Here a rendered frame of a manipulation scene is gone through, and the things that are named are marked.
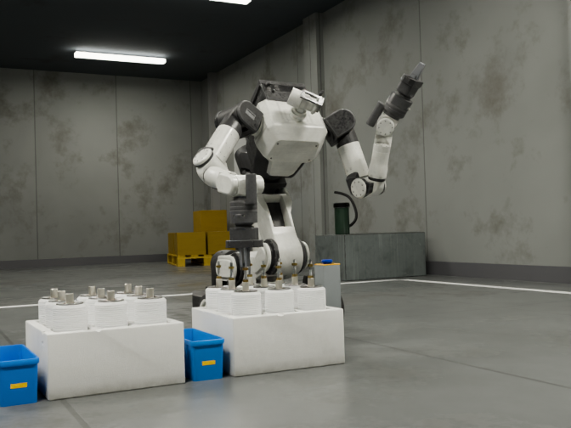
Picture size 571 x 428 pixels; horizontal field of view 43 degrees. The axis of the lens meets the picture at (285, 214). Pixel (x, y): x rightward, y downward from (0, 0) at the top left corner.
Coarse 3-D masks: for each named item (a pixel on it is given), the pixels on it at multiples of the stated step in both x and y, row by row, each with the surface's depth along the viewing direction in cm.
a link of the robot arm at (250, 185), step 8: (240, 176) 230; (248, 176) 226; (256, 176) 228; (240, 184) 228; (248, 184) 226; (256, 184) 227; (240, 192) 228; (248, 192) 226; (256, 192) 227; (232, 200) 230; (240, 200) 228; (248, 200) 226; (256, 200) 227; (232, 208) 229; (240, 208) 228; (248, 208) 228; (256, 208) 231
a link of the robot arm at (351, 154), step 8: (352, 144) 285; (344, 152) 285; (352, 152) 284; (360, 152) 286; (344, 160) 286; (352, 160) 284; (360, 160) 284; (344, 168) 287; (352, 168) 284; (360, 168) 283; (352, 176) 282; (360, 176) 283; (368, 176) 287; (352, 184) 282; (360, 184) 279; (384, 184) 285; (352, 192) 282; (360, 192) 279
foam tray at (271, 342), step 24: (192, 312) 255; (216, 312) 239; (264, 312) 240; (312, 312) 233; (336, 312) 237; (240, 336) 222; (264, 336) 226; (288, 336) 229; (312, 336) 233; (336, 336) 237; (240, 360) 222; (264, 360) 225; (288, 360) 229; (312, 360) 233; (336, 360) 237
